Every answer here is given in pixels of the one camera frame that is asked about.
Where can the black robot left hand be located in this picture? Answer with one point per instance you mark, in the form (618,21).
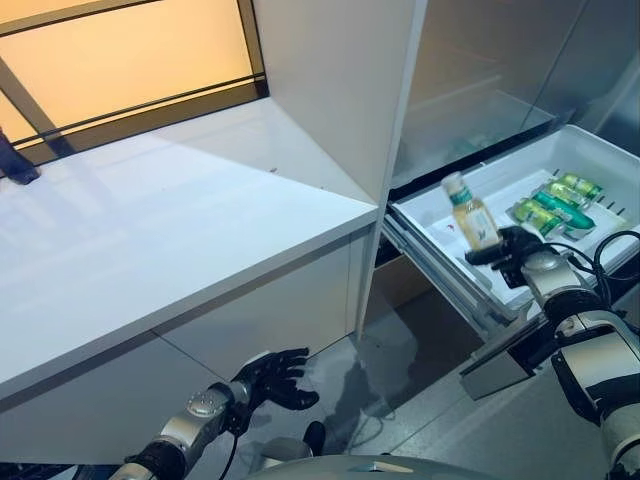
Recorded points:
(277,380)

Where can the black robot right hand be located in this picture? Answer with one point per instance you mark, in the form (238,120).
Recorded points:
(520,245)

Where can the tea bottle with white cap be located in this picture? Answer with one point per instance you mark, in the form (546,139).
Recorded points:
(472,220)

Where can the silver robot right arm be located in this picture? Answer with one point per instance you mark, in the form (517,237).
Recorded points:
(590,340)

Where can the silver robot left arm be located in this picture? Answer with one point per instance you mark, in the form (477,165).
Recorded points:
(190,425)

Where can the white fridge drawer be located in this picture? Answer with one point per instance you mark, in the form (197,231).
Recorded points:
(450,235)

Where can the stainless steel fridge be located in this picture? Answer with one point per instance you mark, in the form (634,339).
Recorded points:
(475,65)

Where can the green bottle near left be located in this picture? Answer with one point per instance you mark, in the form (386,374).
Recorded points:
(537,216)

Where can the green bottle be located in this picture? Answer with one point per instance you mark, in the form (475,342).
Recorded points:
(582,184)
(565,192)
(537,216)

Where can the teal tube bottle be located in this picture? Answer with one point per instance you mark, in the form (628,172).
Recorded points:
(575,220)

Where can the green bottle middle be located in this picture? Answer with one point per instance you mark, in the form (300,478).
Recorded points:
(565,192)

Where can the grey black robot leg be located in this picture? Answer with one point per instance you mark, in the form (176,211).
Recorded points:
(285,450)

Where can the green bottle far right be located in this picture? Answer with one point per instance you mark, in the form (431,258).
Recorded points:
(582,184)

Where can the grey robot torso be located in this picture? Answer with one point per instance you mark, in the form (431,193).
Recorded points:
(425,469)

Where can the white counter cabinet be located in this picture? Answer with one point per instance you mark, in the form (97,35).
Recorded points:
(150,225)

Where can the tall white cabinet panel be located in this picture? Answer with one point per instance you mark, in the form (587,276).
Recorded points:
(330,100)

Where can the black window frame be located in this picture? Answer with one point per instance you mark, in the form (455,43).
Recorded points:
(125,20)

